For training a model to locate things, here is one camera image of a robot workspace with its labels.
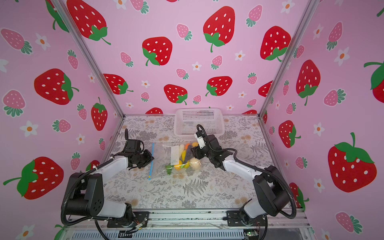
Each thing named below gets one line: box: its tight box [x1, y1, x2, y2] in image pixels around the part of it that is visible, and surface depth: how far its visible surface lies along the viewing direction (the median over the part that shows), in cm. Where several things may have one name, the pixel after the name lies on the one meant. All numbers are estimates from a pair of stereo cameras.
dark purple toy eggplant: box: [183, 144, 194, 164], surface depth 92 cm
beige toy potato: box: [190, 157, 202, 171], surface depth 90 cm
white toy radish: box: [179, 144, 185, 158], surface depth 99 cm
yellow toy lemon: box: [174, 160, 183, 171], surface depth 88 cm
